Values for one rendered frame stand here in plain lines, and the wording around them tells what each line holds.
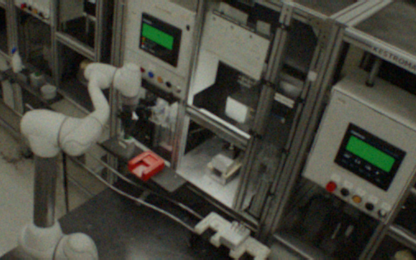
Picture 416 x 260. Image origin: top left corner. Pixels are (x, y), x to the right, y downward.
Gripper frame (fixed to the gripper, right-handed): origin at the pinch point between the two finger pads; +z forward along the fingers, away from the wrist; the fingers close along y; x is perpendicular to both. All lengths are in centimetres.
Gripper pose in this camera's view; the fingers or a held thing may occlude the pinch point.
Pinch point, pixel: (127, 132)
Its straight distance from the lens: 254.7
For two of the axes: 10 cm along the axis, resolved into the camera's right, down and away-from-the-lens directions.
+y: -7.8, -4.6, 4.2
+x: -6.1, 4.0, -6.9
